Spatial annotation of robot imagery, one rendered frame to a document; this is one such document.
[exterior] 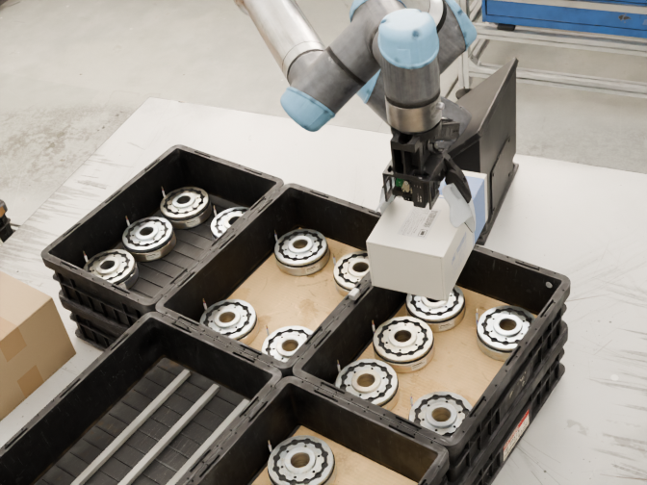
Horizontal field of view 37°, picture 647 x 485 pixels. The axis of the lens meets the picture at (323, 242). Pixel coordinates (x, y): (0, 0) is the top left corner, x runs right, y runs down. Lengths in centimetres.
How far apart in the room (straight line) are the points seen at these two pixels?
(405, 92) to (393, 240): 24
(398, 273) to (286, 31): 40
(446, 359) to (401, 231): 31
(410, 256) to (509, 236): 69
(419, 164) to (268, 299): 56
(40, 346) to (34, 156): 209
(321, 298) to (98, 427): 46
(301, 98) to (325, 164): 96
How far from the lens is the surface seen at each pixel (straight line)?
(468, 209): 145
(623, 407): 179
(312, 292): 181
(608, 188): 222
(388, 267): 145
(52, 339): 197
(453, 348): 169
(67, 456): 169
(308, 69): 140
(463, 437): 144
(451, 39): 193
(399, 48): 127
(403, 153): 134
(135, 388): 174
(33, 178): 385
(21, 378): 196
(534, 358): 165
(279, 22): 151
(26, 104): 433
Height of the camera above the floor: 207
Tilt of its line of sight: 41 degrees down
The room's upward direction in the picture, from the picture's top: 10 degrees counter-clockwise
